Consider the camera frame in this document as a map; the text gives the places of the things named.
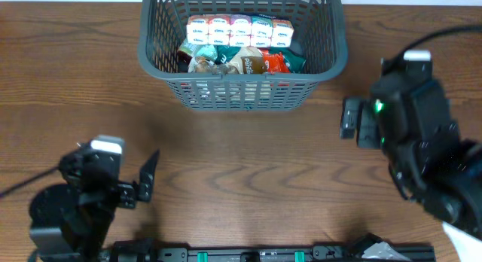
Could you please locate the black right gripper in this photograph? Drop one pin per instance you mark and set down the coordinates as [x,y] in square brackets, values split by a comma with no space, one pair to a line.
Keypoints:
[366,125]

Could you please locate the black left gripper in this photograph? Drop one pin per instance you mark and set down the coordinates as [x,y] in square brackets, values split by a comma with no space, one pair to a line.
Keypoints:
[128,194]

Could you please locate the green instant coffee bag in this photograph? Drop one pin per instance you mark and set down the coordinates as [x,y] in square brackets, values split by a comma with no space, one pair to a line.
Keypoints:
[294,61]

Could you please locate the red yellow spaghetti packet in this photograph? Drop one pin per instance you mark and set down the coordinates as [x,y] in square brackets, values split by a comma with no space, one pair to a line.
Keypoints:
[274,62]

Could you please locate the beige snack bag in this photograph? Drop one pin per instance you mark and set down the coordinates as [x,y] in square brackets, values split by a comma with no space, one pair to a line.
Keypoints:
[248,60]

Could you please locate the green lidded jar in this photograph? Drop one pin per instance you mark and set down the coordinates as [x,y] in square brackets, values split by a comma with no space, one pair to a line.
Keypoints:
[187,51]

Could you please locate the mint green snack bar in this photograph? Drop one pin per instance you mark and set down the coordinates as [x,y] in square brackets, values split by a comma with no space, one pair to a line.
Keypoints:
[208,51]

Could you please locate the multicolour tissue pack strip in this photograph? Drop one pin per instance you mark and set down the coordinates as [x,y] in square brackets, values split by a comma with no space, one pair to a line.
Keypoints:
[239,30]

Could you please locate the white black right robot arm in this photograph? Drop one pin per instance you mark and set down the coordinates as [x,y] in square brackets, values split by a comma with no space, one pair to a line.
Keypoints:
[407,116]

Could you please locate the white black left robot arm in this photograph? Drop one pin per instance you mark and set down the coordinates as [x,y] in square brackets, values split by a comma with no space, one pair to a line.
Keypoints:
[70,221]

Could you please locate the grey plastic lattice basket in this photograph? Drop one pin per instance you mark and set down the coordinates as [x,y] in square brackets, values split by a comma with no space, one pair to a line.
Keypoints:
[319,37]

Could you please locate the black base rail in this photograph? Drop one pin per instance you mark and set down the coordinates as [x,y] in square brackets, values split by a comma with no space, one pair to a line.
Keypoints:
[367,248]

